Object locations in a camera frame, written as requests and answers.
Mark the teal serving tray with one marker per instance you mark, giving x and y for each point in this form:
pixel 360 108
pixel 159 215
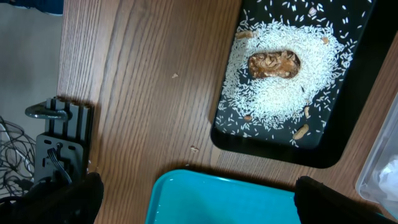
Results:
pixel 188 197

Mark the brown food piece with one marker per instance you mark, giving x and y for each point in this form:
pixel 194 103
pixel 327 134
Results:
pixel 283 64

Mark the white napkin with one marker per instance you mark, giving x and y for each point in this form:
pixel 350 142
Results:
pixel 388 179

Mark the clear plastic bin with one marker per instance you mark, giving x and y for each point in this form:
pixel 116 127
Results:
pixel 384 147

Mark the black metal clamp mount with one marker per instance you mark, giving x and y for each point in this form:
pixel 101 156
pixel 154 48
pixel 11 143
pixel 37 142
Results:
pixel 62 150

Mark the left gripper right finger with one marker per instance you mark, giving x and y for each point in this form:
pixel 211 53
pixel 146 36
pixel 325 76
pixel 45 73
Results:
pixel 317 204

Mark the black rectangular tray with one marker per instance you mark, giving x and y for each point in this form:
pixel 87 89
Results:
pixel 317 139

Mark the rice food waste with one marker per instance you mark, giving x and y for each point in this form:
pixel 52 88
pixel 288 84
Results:
pixel 272 101

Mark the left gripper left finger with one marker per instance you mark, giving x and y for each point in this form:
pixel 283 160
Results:
pixel 54 202

